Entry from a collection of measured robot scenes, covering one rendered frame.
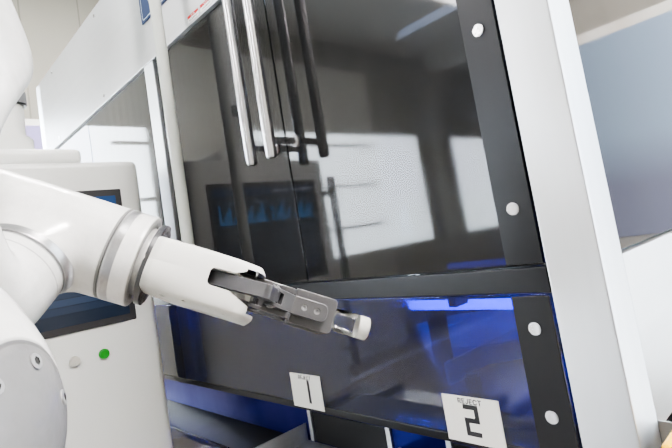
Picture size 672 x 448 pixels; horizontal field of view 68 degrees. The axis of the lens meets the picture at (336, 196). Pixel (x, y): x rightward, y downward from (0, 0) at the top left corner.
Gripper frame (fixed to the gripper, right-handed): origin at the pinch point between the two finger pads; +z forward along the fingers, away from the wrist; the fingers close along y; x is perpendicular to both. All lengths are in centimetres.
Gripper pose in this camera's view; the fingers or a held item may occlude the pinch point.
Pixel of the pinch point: (310, 312)
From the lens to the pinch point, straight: 48.7
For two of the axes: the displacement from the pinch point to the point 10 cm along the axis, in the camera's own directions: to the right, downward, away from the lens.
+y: 2.1, -2.8, -9.4
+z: 9.4, 3.2, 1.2
